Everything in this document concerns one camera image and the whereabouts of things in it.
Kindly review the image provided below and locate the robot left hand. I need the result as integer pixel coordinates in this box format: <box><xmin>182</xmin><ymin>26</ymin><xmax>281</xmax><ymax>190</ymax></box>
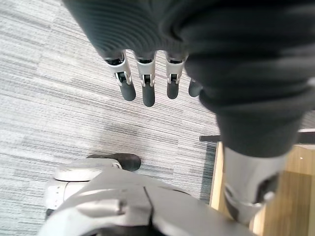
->
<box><xmin>61</xmin><ymin>0</ymin><xmax>315</xmax><ymax>225</ymax></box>

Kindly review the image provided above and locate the black metal bar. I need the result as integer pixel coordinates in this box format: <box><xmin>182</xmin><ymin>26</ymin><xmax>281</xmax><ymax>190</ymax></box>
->
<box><xmin>199</xmin><ymin>128</ymin><xmax>315</xmax><ymax>143</ymax></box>

